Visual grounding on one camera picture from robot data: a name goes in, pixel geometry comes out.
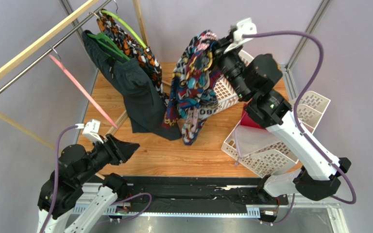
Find orange camouflage print shorts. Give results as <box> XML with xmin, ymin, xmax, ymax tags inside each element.
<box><xmin>97</xmin><ymin>8</ymin><xmax>169</xmax><ymax>105</ymax></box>

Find dark grey shorts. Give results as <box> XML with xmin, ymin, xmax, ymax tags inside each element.
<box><xmin>82</xmin><ymin>30</ymin><xmax>182</xmax><ymax>141</ymax></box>

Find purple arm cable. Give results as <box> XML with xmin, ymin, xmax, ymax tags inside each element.
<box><xmin>242</xmin><ymin>31</ymin><xmax>357</xmax><ymax>205</ymax></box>
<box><xmin>39</xmin><ymin>125</ymin><xmax>79</xmax><ymax>233</ymax></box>

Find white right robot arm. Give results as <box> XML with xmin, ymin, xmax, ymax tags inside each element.
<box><xmin>210</xmin><ymin>36</ymin><xmax>351</xmax><ymax>201</ymax></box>

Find aluminium frame post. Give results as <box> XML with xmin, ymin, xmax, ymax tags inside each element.
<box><xmin>58</xmin><ymin>0</ymin><xmax>97</xmax><ymax>71</ymax></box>
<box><xmin>285</xmin><ymin>0</ymin><xmax>331</xmax><ymax>70</ymax></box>

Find white slotted cable duct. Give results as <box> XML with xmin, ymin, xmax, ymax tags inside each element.
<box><xmin>72</xmin><ymin>201</ymin><xmax>261</xmax><ymax>218</ymax></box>

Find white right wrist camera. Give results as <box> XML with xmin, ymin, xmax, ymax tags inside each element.
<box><xmin>223</xmin><ymin>17</ymin><xmax>257</xmax><ymax>54</ymax></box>

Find light green clothes hanger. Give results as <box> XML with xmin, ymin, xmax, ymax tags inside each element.
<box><xmin>101</xmin><ymin>0</ymin><xmax>147</xmax><ymax>48</ymax></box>

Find aluminium frame post left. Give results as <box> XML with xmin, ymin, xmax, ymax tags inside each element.
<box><xmin>58</xmin><ymin>0</ymin><xmax>97</xmax><ymax>71</ymax></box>

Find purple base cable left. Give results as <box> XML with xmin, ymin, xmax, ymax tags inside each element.
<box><xmin>109</xmin><ymin>193</ymin><xmax>153</xmax><ymax>222</ymax></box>

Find white tiered file organizer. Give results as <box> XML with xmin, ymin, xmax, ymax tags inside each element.
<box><xmin>221</xmin><ymin>91</ymin><xmax>331</xmax><ymax>177</ymax></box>

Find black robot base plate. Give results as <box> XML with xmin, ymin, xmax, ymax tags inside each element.
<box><xmin>118</xmin><ymin>176</ymin><xmax>289</xmax><ymax>210</ymax></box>

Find metal hanging rod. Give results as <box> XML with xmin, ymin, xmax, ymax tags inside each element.
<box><xmin>0</xmin><ymin>0</ymin><xmax>113</xmax><ymax>104</ymax></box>

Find red plastic folder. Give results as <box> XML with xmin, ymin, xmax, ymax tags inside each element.
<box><xmin>240</xmin><ymin>109</ymin><xmax>264</xmax><ymax>129</ymax></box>

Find aluminium frame post right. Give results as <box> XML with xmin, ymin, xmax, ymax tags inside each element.
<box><xmin>285</xmin><ymin>0</ymin><xmax>331</xmax><ymax>70</ymax></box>

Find wooden clothes rack frame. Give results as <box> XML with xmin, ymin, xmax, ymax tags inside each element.
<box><xmin>0</xmin><ymin>0</ymin><xmax>147</xmax><ymax>150</ymax></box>

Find white plastic laundry basket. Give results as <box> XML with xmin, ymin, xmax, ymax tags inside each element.
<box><xmin>212</xmin><ymin>49</ymin><xmax>255</xmax><ymax>111</ymax></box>

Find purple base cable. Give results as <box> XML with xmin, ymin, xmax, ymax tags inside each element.
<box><xmin>259</xmin><ymin>194</ymin><xmax>294</xmax><ymax>226</ymax></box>
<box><xmin>109</xmin><ymin>193</ymin><xmax>153</xmax><ymax>222</ymax></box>

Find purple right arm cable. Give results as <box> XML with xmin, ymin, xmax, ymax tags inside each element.
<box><xmin>242</xmin><ymin>31</ymin><xmax>357</xmax><ymax>205</ymax></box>

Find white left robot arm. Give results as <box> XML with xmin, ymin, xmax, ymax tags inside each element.
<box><xmin>37</xmin><ymin>134</ymin><xmax>140</xmax><ymax>233</ymax></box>

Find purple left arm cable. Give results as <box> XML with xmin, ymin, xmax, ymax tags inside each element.
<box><xmin>39</xmin><ymin>125</ymin><xmax>79</xmax><ymax>233</ymax></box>

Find dark green clothes hanger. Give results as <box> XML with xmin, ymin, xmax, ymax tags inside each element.
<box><xmin>84</xmin><ymin>30</ymin><xmax>130</xmax><ymax>64</ymax></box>

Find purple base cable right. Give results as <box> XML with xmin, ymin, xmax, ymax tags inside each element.
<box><xmin>259</xmin><ymin>194</ymin><xmax>294</xmax><ymax>226</ymax></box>

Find pink clothes hanger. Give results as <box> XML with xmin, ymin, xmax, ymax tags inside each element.
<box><xmin>49</xmin><ymin>46</ymin><xmax>118</xmax><ymax>129</ymax></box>

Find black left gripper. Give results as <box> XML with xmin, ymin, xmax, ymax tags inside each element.
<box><xmin>76</xmin><ymin>132</ymin><xmax>140</xmax><ymax>184</ymax></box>

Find colourful comic print shorts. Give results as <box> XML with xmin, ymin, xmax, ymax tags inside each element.
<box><xmin>162</xmin><ymin>30</ymin><xmax>222</xmax><ymax>146</ymax></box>

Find clear plastic sheet folder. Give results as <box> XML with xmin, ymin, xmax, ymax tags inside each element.
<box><xmin>232</xmin><ymin>124</ymin><xmax>280</xmax><ymax>158</ymax></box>

